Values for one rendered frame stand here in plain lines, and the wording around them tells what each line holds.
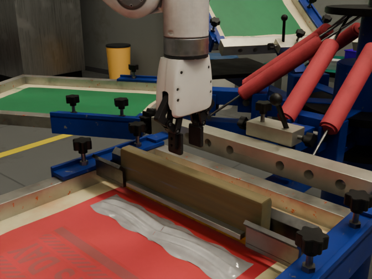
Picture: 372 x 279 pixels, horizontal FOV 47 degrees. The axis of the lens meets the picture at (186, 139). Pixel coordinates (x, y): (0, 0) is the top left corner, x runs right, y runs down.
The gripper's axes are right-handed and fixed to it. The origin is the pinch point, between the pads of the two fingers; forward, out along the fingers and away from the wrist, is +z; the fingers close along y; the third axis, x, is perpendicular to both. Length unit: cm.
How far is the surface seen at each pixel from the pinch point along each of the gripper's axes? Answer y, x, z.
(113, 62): -313, -440, 78
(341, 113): -49.1, 7.3, 4.1
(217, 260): 6.5, 13.3, 15.9
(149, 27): -366, -420, 32
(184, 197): 1.0, 0.6, 11.1
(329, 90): -94, -17, 10
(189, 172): 0.4, 1.2, 6.1
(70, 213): 14.1, -18.4, 16.6
